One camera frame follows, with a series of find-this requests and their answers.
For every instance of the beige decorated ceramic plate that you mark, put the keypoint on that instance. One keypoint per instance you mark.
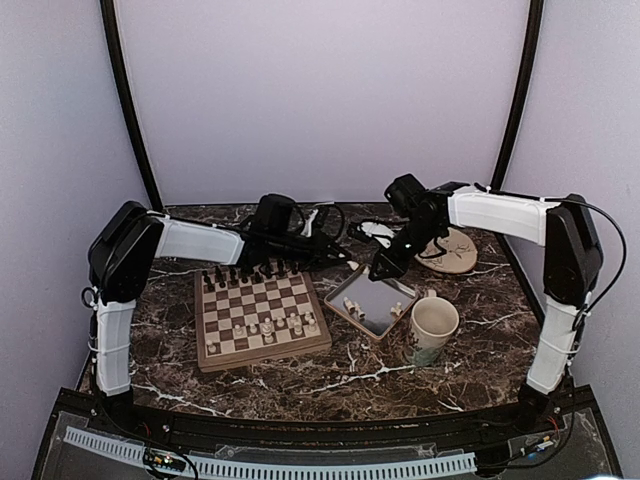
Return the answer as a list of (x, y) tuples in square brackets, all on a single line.
[(454, 254)]

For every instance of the white chess piece tall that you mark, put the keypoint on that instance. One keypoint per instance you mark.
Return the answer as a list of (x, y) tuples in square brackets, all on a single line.
[(267, 331)]

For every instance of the ceramic mug shell print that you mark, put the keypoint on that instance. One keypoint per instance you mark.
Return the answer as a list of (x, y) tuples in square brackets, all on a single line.
[(433, 322)]

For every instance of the wooden chess board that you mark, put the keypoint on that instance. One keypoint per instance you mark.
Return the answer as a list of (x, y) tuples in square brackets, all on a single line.
[(248, 304)]

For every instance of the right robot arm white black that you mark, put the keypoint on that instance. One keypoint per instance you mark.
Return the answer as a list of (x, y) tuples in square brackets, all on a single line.
[(562, 228)]

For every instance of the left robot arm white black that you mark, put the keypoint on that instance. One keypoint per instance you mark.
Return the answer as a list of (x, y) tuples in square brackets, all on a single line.
[(121, 257)]

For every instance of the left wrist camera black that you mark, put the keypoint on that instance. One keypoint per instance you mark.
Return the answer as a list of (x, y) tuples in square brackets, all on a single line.
[(273, 214)]

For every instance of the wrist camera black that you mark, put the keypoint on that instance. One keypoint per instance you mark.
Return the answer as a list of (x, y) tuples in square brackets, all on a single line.
[(404, 194), (273, 214)]

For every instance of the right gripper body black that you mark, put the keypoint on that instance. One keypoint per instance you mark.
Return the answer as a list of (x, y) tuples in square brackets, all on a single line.
[(420, 237)]

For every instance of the black front rail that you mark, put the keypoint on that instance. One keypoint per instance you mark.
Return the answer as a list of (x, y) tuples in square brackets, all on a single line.
[(193, 427)]

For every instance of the metal tray wood rim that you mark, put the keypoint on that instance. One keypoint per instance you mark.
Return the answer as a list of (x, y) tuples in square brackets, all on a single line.
[(375, 298)]

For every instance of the right black frame post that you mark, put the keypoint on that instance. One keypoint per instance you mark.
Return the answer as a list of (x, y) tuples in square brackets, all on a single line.
[(521, 88)]

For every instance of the black frame post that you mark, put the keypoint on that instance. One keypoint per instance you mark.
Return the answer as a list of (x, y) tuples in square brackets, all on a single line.
[(126, 100), (521, 88)]

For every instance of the dark chess piece far left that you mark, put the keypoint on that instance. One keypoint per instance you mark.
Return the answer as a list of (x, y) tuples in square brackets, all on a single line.
[(208, 284)]

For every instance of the white slotted cable duct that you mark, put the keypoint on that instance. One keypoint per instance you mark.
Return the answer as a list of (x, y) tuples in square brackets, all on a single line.
[(265, 464)]

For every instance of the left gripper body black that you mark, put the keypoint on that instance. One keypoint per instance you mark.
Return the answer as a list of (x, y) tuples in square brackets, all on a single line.
[(308, 256)]

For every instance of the left black frame post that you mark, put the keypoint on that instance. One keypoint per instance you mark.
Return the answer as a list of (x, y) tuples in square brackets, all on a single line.
[(126, 100)]

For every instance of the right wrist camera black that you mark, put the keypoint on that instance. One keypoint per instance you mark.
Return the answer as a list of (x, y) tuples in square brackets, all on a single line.
[(404, 194)]

